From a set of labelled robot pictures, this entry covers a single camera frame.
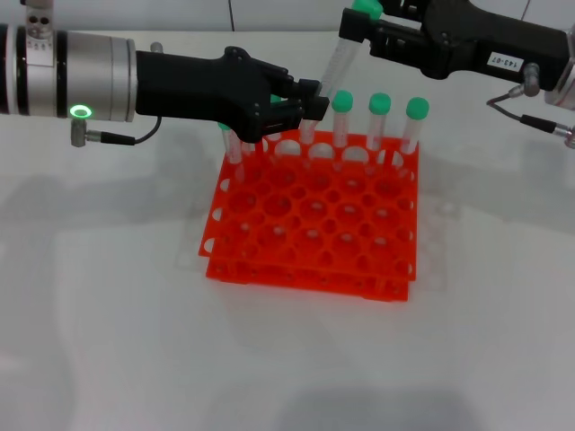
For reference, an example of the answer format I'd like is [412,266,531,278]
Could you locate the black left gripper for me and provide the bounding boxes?
[136,46,332,145]

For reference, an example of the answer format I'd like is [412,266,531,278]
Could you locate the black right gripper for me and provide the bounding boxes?
[339,0,570,92]

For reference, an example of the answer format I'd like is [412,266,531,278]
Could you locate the orange test tube rack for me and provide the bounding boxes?
[199,129,421,304]

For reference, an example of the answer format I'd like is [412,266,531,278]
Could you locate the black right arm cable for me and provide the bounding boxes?
[487,62,575,149]

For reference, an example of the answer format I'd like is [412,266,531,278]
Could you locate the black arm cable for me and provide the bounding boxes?
[70,115,164,147]
[487,62,575,149]

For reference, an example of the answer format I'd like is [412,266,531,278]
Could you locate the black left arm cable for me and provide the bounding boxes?
[70,115,164,147]

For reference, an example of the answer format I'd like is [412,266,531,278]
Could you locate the grey left wrist camera bracket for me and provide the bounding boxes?
[20,0,58,50]

